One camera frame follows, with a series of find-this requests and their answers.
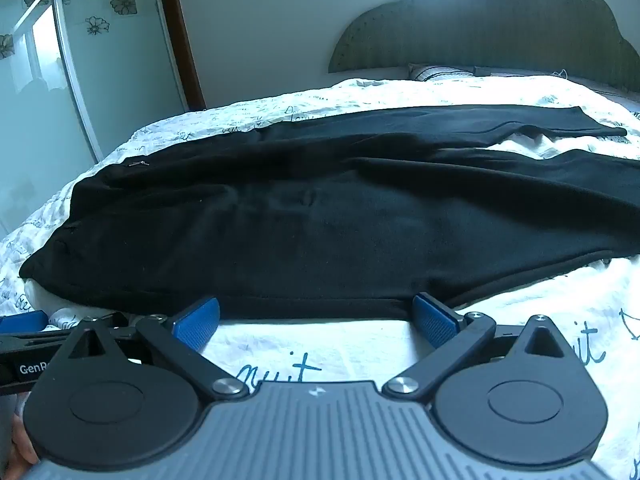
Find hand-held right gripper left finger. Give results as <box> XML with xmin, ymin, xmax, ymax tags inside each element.
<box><xmin>65</xmin><ymin>296</ymin><xmax>250</xmax><ymax>402</ymax></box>

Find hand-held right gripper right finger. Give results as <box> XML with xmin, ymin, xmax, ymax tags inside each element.
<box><xmin>381</xmin><ymin>292</ymin><xmax>577</xmax><ymax>402</ymax></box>

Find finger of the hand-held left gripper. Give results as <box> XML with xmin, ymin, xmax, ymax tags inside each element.
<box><xmin>0</xmin><ymin>310</ymin><xmax>83</xmax><ymax>349</ymax></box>

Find black pants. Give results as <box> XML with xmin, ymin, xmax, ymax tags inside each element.
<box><xmin>19</xmin><ymin>104</ymin><xmax>640</xmax><ymax>322</ymax></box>

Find person's left hand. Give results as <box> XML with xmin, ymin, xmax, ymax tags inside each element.
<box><xmin>10</xmin><ymin>400</ymin><xmax>42</xmax><ymax>467</ymax></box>

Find white script-printed quilt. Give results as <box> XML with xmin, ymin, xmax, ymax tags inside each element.
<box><xmin>0</xmin><ymin>76</ymin><xmax>640</xmax><ymax>480</ymax></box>

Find striped pillow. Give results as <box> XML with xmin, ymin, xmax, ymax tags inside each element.
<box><xmin>407</xmin><ymin>62</ymin><xmax>640</xmax><ymax>111</ymax></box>

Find mirrored wardrobe door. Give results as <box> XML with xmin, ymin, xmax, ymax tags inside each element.
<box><xmin>0</xmin><ymin>0</ymin><xmax>190</xmax><ymax>241</ymax></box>

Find dark green scalloped headboard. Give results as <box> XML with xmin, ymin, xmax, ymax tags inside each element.
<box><xmin>327</xmin><ymin>0</ymin><xmax>640</xmax><ymax>95</ymax></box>

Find brown wooden wardrobe frame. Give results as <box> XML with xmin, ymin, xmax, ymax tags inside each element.
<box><xmin>153</xmin><ymin>0</ymin><xmax>207</xmax><ymax>112</ymax></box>

